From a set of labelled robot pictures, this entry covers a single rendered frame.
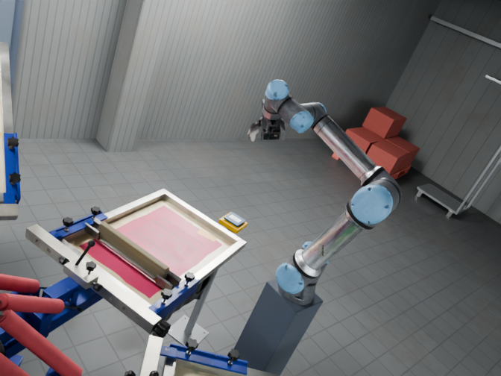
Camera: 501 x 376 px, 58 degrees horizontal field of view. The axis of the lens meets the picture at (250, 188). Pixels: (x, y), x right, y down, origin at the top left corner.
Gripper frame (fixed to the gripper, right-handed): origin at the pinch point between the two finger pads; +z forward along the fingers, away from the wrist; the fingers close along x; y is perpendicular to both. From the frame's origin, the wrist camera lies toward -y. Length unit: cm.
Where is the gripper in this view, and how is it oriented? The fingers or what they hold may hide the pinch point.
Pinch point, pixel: (265, 136)
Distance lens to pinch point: 184.7
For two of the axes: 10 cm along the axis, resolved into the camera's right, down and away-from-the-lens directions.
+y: 0.7, 9.1, -4.1
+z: -0.8, 4.1, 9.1
